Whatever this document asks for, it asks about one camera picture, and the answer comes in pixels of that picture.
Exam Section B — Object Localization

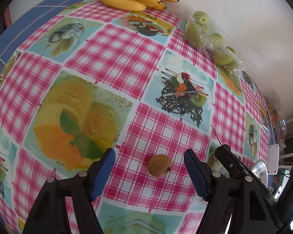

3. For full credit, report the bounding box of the clear tray of green fruits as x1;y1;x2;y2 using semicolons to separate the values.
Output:
185;11;244;74

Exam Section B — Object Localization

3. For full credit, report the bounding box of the brown kiwi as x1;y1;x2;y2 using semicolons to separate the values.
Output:
147;154;172;177

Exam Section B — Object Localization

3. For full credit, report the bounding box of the clear box of brown fruits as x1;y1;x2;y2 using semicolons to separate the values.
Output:
265;90;287;141

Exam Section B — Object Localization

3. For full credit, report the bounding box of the pink checkered fruit tablecloth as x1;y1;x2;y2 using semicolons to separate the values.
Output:
0;0;269;233

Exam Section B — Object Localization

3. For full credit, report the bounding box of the large steel bowl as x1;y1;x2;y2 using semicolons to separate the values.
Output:
251;160;268;187

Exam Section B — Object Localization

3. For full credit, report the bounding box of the white plastic box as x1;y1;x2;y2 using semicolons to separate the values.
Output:
266;144;280;175

